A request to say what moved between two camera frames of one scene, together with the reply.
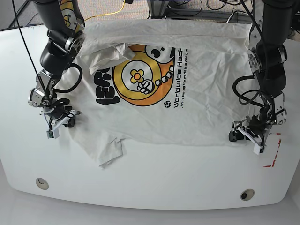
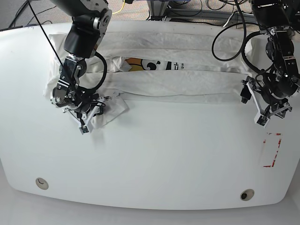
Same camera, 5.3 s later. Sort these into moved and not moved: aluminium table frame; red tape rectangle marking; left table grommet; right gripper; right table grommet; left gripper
Moved: right gripper; left gripper
Not moved: red tape rectangle marking; left table grommet; right table grommet; aluminium table frame
